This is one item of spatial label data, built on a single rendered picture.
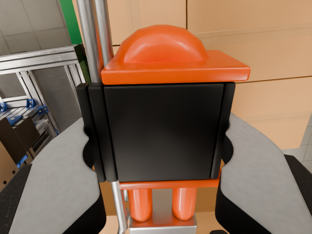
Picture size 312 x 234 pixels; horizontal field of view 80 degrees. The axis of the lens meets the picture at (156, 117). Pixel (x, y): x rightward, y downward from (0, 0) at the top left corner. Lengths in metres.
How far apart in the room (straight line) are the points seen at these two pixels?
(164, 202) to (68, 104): 1.16
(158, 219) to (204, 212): 0.26
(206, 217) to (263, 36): 0.69
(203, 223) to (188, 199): 0.30
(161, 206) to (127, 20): 0.67
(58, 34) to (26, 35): 0.20
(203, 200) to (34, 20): 1.36
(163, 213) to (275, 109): 0.91
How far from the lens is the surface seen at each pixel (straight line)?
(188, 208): 0.18
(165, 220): 0.20
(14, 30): 1.56
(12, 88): 1.43
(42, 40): 1.49
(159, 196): 0.21
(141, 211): 0.18
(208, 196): 0.47
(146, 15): 0.77
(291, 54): 0.98
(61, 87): 1.29
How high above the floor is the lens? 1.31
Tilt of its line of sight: 61 degrees down
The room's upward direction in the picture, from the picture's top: 176 degrees clockwise
